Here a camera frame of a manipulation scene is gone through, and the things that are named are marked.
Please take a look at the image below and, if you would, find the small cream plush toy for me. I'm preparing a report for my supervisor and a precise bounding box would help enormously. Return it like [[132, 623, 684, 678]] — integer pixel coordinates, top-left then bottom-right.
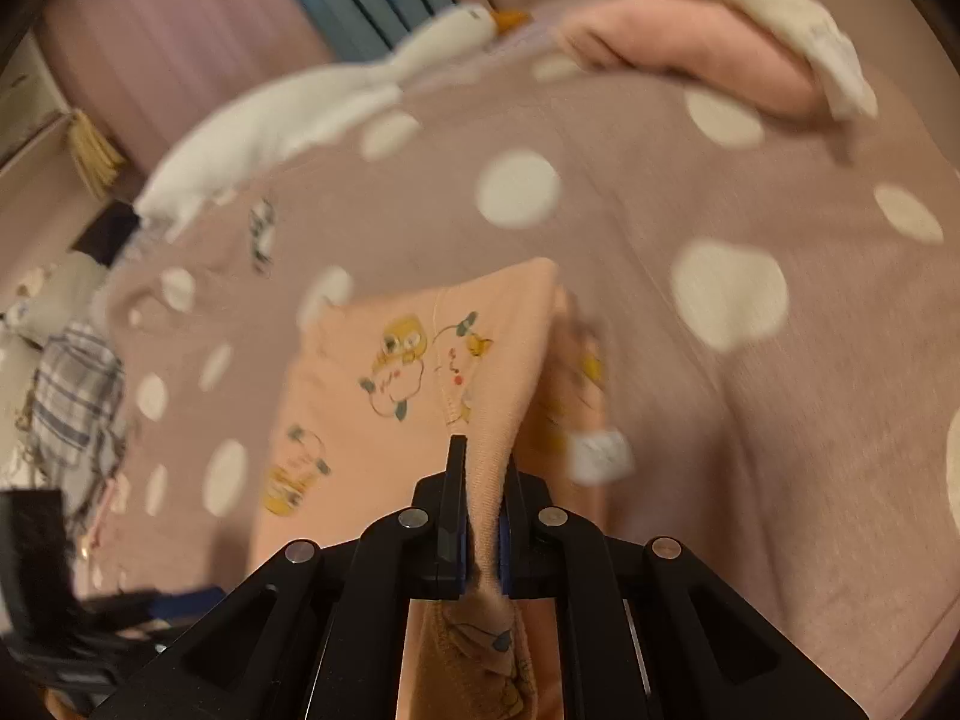
[[0, 262, 53, 350]]

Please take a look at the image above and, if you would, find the plaid cloth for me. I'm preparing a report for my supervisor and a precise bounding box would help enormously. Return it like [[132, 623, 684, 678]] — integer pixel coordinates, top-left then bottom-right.
[[22, 322, 128, 518]]

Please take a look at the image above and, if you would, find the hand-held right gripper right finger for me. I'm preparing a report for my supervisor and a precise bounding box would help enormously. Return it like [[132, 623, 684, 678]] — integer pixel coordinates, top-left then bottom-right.
[[499, 457, 871, 720]]

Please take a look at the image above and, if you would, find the folded pink cloth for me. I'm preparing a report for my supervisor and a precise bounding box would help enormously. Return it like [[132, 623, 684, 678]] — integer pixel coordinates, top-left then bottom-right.
[[555, 0, 826, 121]]

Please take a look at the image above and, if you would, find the light pink cloth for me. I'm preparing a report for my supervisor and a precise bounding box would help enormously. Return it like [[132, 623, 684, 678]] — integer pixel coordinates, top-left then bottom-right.
[[75, 472, 128, 563]]

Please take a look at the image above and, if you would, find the yellow tassel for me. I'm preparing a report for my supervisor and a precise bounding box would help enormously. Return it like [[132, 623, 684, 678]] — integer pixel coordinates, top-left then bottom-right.
[[67, 109, 128, 200]]

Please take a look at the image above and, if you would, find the white goose plush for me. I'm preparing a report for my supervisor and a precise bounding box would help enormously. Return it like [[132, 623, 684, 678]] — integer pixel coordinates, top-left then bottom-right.
[[133, 4, 535, 241]]

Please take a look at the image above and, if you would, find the dark brown pillow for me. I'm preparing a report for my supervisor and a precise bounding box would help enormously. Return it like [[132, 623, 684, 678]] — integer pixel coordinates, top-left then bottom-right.
[[71, 199, 143, 267]]

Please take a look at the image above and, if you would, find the pink duck-print shirt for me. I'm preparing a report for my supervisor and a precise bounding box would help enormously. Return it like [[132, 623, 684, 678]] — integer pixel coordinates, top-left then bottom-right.
[[251, 256, 631, 720]]

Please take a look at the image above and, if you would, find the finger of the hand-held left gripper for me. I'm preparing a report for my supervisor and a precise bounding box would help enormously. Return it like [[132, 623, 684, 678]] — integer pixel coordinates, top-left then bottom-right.
[[82, 589, 226, 635]]

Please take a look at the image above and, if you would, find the grey green pillow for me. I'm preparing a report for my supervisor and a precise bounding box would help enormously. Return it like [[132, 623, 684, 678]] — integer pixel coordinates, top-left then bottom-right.
[[30, 251, 113, 346]]

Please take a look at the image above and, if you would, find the mauve polka dot blanket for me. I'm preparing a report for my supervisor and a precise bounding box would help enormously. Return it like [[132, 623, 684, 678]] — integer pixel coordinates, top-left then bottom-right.
[[75, 0, 960, 720]]

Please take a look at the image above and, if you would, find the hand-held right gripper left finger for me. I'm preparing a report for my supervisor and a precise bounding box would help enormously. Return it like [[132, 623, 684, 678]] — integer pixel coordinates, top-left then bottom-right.
[[90, 435, 470, 720]]

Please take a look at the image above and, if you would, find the white shelf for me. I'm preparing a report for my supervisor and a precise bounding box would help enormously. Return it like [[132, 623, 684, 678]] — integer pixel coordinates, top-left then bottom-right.
[[0, 30, 76, 173]]

